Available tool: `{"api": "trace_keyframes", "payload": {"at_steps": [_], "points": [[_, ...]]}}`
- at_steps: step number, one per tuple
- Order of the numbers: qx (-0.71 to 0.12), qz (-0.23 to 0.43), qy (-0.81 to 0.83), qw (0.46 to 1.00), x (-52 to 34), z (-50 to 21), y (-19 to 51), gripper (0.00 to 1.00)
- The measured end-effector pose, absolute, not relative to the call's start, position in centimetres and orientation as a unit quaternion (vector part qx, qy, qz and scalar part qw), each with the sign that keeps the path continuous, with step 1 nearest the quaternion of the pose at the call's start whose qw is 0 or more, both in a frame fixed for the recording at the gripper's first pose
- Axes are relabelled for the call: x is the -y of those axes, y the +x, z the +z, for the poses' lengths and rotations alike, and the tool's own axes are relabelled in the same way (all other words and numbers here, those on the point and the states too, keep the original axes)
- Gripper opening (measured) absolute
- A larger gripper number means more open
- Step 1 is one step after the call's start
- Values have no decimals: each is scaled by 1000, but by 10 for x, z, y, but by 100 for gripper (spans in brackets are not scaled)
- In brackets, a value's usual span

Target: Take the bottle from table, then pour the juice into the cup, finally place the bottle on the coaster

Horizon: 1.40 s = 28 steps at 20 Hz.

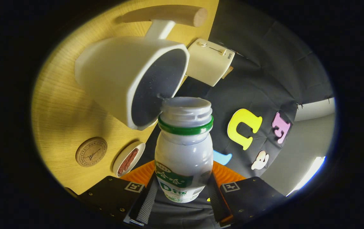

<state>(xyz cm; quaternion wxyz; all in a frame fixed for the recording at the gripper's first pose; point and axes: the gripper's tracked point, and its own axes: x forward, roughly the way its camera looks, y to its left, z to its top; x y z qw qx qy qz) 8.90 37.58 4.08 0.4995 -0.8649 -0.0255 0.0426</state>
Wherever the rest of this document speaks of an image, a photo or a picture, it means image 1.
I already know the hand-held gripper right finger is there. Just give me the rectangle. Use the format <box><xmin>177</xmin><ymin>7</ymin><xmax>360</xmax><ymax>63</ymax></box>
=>
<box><xmin>207</xmin><ymin>161</ymin><xmax>286</xmax><ymax>227</ymax></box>

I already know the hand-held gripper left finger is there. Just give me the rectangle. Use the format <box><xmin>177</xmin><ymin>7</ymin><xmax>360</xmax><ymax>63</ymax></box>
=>
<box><xmin>78</xmin><ymin>161</ymin><xmax>158</xmax><ymax>227</ymax></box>

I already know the white juice bottle green ring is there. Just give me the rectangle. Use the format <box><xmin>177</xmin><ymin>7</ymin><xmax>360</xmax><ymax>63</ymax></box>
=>
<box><xmin>154</xmin><ymin>97</ymin><xmax>214</xmax><ymax>203</ymax></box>

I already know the round wooden coaster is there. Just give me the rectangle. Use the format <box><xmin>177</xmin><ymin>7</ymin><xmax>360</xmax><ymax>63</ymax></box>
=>
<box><xmin>75</xmin><ymin>137</ymin><xmax>108</xmax><ymax>167</ymax></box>

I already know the white cup wooden handle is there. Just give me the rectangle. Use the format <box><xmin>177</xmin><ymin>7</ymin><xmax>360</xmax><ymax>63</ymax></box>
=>
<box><xmin>75</xmin><ymin>5</ymin><xmax>208</xmax><ymax>131</ymax></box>

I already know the brown meat patty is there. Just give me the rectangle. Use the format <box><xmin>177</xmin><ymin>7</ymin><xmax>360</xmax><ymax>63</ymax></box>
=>
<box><xmin>118</xmin><ymin>148</ymin><xmax>139</xmax><ymax>175</ymax></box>

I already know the white round plate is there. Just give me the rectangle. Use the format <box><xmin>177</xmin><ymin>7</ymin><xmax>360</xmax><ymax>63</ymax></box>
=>
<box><xmin>113</xmin><ymin>142</ymin><xmax>146</xmax><ymax>177</ymax></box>

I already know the wooden table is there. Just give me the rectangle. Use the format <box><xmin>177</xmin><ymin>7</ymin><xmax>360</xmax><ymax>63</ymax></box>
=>
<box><xmin>31</xmin><ymin>0</ymin><xmax>219</xmax><ymax>195</ymax></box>

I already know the cream toaster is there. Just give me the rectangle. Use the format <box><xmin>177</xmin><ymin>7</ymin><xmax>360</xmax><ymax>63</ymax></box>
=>
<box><xmin>187</xmin><ymin>38</ymin><xmax>235</xmax><ymax>87</ymax></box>

